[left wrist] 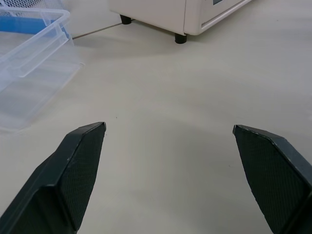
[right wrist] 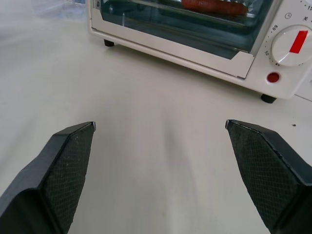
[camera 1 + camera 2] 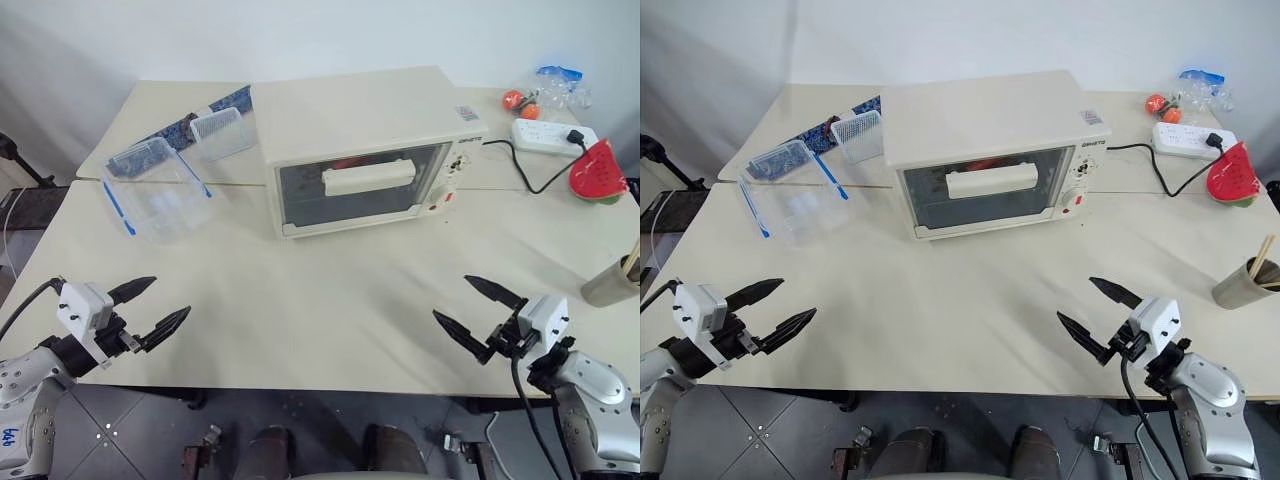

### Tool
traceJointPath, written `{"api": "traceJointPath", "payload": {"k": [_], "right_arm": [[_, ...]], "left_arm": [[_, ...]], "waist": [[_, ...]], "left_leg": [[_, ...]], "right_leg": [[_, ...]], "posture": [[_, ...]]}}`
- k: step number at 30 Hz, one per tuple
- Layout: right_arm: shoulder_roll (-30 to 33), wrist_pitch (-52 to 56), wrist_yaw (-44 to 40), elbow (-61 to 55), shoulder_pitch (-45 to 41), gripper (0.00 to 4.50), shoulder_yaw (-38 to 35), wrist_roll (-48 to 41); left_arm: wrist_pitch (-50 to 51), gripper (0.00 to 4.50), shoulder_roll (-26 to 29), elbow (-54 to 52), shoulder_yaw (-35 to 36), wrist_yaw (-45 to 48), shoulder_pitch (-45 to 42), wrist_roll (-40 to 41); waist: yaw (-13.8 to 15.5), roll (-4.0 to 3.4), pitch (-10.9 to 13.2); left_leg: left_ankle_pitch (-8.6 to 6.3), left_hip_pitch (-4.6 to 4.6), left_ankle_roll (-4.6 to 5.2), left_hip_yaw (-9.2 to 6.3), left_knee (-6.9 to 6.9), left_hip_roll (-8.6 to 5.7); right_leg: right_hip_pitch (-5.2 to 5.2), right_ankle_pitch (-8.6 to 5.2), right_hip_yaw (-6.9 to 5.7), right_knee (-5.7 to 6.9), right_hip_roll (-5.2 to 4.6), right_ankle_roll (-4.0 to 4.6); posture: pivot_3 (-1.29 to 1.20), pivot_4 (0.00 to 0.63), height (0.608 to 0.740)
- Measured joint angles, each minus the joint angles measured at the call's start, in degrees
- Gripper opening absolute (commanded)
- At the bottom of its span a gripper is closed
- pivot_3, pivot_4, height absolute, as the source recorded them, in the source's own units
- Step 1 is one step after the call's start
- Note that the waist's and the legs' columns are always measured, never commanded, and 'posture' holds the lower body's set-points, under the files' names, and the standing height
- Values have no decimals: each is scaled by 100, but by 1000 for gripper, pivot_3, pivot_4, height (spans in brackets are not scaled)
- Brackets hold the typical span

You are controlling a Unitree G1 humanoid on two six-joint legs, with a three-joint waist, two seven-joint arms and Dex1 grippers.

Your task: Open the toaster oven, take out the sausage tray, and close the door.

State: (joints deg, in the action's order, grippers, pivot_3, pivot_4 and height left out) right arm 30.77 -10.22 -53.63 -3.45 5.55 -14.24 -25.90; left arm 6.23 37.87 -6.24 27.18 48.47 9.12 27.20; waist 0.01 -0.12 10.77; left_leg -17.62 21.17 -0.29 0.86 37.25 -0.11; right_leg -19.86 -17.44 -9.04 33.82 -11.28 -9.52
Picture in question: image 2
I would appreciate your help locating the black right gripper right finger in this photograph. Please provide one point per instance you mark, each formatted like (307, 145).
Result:
(270, 175)

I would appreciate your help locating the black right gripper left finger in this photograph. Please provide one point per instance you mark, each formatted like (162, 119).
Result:
(56, 175)

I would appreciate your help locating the white toaster oven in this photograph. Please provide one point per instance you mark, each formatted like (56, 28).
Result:
(268, 80)

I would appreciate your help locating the glass oven door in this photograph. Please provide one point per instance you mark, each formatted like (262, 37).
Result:
(175, 36)

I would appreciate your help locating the red indicator light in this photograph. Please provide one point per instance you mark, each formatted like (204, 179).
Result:
(273, 77)

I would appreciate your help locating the white timer knob red mark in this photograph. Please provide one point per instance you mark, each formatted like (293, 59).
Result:
(291, 46)

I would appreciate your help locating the red sausage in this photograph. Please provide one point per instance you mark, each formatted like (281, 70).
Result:
(214, 6)

